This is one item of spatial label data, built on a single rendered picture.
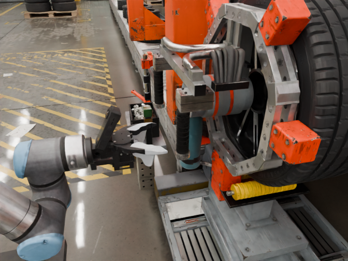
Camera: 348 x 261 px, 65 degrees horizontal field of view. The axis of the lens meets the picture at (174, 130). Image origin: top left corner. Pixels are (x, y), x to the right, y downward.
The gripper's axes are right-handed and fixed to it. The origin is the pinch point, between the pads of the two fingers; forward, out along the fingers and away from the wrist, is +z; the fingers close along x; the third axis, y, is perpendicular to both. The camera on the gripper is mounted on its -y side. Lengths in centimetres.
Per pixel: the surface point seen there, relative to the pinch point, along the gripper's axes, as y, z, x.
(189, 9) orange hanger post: -25, 24, -56
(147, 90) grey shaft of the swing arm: 58, 22, -181
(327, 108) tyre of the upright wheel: -10.4, 36.7, 15.1
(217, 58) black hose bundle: -19.9, 13.9, 1.0
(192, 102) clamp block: -9.7, 7.4, 2.8
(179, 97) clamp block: -11.3, 4.2, 2.4
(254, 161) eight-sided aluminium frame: 9.5, 26.0, 5.8
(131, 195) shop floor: 82, -7, -68
